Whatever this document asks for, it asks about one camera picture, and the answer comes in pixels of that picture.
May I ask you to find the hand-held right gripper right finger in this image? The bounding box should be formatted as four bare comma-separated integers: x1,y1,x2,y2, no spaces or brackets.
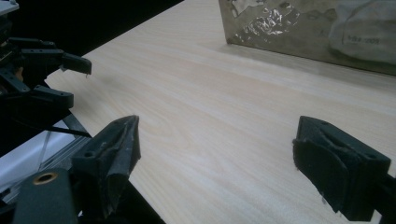
291,115,392,222

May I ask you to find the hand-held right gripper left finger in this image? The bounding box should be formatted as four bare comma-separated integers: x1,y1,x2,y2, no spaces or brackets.
71,114,142,220

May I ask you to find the white bottle with blue cap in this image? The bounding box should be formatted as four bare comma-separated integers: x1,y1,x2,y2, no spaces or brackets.
327,0,396,65

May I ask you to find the clear brown plastic container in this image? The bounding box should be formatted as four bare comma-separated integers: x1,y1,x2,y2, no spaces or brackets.
218,0,396,77

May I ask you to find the black wrist strap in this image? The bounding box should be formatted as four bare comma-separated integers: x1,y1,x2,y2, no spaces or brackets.
43,124,93,138

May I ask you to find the aluminium floor rail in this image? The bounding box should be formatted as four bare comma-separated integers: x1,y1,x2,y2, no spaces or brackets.
0,120,92,195

